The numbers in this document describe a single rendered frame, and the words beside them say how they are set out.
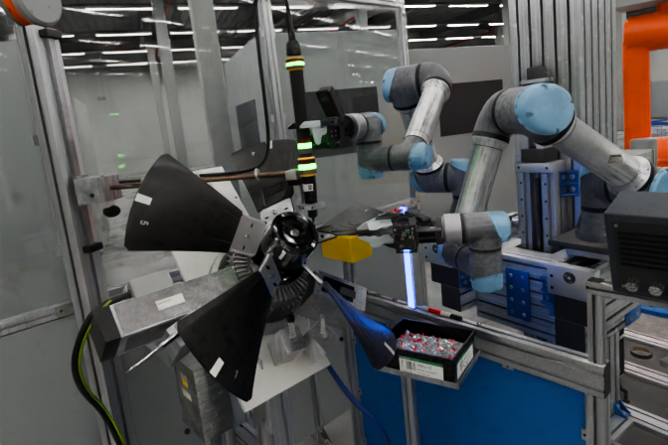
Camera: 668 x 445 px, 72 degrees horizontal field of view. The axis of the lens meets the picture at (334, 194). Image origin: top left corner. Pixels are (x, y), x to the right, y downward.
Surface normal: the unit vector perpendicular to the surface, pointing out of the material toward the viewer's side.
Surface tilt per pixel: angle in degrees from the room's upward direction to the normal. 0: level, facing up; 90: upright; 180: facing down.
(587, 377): 90
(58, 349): 90
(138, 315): 50
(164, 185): 74
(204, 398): 90
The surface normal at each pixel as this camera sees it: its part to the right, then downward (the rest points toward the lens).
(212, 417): 0.66, 0.05
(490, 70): 0.39, 0.11
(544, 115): 0.17, 0.06
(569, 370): -0.74, 0.19
